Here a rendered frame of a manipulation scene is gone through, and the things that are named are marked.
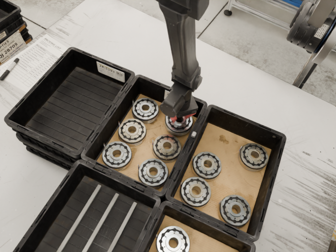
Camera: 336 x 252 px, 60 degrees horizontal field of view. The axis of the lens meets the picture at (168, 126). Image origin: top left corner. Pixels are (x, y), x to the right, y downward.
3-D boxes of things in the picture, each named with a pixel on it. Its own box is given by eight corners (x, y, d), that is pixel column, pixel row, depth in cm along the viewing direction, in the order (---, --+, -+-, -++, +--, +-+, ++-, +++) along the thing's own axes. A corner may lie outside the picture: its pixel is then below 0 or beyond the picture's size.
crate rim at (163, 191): (137, 76, 115) (137, 72, 113) (207, 106, 110) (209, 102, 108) (79, 160, 95) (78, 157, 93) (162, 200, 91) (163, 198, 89)
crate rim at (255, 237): (208, 106, 110) (209, 102, 108) (284, 138, 106) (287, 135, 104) (162, 200, 91) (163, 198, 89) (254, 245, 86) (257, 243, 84)
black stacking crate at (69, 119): (76, 66, 128) (71, 46, 118) (136, 91, 123) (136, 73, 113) (15, 137, 108) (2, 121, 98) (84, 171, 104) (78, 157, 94)
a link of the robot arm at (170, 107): (203, 74, 86) (178, 61, 87) (184, 101, 80) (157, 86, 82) (197, 98, 96) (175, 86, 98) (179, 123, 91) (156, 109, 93)
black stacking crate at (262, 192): (203, 120, 118) (209, 104, 109) (274, 150, 114) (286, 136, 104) (161, 208, 99) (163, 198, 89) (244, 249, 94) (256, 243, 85)
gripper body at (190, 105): (198, 110, 102) (201, 98, 95) (170, 118, 100) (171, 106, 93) (190, 96, 105) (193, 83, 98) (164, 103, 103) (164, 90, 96)
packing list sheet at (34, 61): (43, 32, 152) (43, 32, 151) (78, 52, 147) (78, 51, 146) (-8, 72, 136) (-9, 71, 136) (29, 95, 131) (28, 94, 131)
